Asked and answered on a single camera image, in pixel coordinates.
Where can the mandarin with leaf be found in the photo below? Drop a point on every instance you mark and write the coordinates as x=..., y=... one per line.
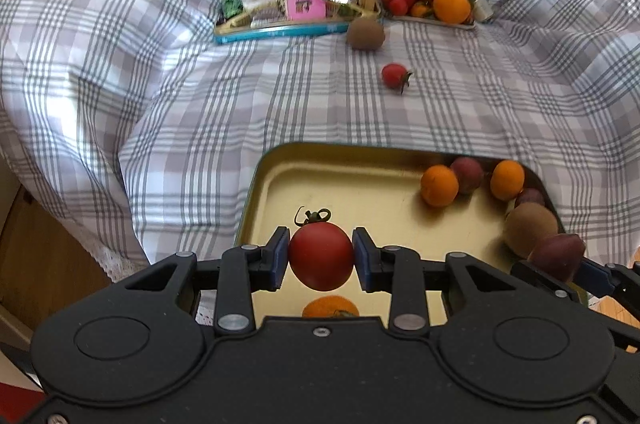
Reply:
x=330, y=308

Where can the green candy wrapper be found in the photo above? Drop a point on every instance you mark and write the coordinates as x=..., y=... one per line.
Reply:
x=231, y=6

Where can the brown kiwi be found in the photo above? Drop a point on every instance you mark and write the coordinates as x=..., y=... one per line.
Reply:
x=530, y=228
x=366, y=34

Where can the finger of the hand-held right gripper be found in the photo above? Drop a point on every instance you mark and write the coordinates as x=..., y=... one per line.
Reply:
x=537, y=278
x=592, y=276

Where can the pink snack packet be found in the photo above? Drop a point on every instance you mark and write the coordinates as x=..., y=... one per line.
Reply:
x=305, y=6

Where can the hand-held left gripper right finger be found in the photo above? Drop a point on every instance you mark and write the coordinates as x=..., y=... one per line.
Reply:
x=360, y=260

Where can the blue snack tin tray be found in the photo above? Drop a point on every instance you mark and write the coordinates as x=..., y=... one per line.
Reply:
x=265, y=32

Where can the white wrapped snacks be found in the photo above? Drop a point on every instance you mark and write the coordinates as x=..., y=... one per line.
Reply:
x=262, y=1

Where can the red object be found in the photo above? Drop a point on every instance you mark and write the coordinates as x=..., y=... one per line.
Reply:
x=20, y=401

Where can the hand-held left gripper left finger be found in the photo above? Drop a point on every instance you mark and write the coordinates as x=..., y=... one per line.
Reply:
x=283, y=260

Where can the small mandarin on plate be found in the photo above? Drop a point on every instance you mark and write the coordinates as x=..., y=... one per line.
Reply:
x=421, y=9

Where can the large orange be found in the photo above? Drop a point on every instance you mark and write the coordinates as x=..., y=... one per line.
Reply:
x=451, y=6

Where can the white fruit plate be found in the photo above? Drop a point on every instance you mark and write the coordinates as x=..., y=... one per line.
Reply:
x=430, y=20

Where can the plaid blanket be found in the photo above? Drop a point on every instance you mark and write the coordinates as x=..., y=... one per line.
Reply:
x=150, y=78

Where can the gold metal tray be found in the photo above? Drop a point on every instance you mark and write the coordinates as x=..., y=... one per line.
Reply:
x=350, y=199

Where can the white lace bed skirt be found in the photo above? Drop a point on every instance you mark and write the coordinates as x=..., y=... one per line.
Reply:
x=117, y=256

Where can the small red fruit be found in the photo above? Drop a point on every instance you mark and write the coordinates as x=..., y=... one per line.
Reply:
x=398, y=6

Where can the dark purple plum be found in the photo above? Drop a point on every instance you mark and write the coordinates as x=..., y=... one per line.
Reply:
x=468, y=175
x=559, y=256
x=530, y=196

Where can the red tomato with stem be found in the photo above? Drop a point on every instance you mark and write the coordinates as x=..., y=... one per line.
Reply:
x=394, y=74
x=321, y=256

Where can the small orange mandarin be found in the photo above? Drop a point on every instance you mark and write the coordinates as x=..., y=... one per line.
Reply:
x=439, y=186
x=507, y=180

